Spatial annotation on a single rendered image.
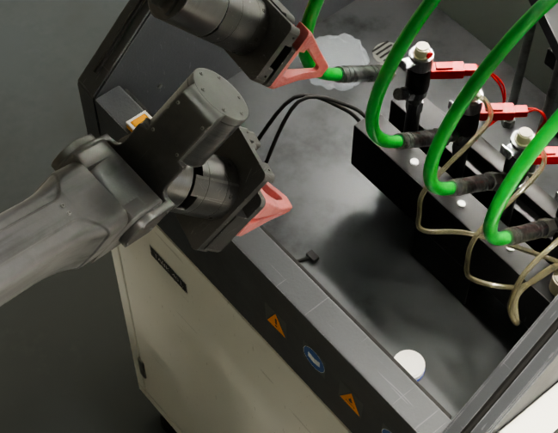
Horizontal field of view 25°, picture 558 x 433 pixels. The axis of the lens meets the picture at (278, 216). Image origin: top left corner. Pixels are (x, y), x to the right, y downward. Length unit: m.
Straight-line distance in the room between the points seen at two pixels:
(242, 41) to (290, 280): 0.37
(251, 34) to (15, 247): 0.42
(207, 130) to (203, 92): 0.03
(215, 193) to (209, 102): 0.11
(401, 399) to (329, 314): 0.13
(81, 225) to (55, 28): 2.14
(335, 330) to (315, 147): 0.37
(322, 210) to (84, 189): 0.76
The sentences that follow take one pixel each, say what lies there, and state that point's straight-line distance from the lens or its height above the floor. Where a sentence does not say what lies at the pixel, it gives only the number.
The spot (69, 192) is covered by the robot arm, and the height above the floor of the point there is 1.45.
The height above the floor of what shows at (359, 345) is 0.95.
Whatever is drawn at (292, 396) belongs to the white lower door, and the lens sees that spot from 1.63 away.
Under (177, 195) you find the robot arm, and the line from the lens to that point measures 1.04.
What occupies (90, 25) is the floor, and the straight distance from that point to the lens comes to 3.02.
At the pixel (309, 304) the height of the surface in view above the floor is 0.95.
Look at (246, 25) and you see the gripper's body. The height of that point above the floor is 1.33.
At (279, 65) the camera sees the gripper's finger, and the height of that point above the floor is 1.29.
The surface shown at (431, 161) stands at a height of 1.21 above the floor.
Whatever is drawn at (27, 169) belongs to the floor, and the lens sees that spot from 2.77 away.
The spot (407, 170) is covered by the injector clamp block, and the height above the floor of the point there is 0.98.
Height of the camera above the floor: 2.18
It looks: 56 degrees down
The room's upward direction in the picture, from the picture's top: straight up
